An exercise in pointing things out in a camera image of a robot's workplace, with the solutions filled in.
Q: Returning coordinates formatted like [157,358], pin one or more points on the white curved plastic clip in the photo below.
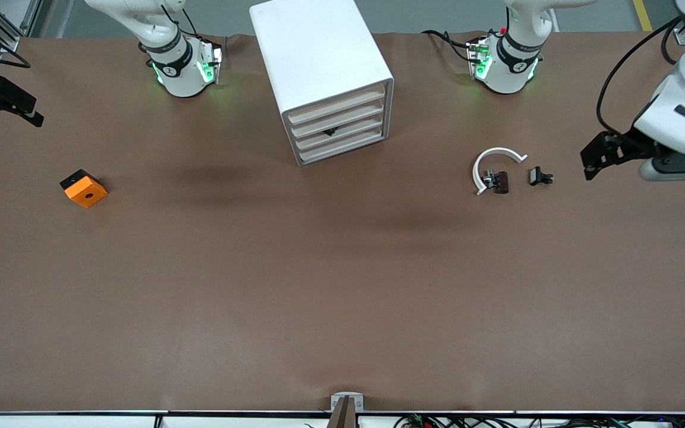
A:
[478,167]

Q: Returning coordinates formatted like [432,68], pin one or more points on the small black switch part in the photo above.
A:
[537,176]

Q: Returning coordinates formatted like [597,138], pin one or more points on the white plastic drawer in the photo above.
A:
[354,129]
[336,119]
[336,106]
[336,145]

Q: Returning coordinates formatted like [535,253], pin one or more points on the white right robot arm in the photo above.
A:
[176,65]

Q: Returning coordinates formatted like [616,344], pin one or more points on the green push button switch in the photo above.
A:
[330,131]

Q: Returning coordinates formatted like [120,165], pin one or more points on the dark red switch module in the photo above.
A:
[501,181]

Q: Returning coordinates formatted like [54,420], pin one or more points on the orange and black box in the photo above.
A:
[87,191]

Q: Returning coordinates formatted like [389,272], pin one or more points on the white table edge rail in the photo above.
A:
[81,419]

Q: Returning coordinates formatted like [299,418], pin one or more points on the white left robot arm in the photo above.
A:
[512,65]

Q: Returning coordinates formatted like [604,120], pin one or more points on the white drawer cabinet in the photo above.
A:
[319,53]

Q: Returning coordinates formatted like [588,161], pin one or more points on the grey metal edge bracket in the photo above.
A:
[347,397]

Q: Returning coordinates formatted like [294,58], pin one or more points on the brown wedge post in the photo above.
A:
[345,416]

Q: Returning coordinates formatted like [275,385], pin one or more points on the brown table mat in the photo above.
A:
[319,321]

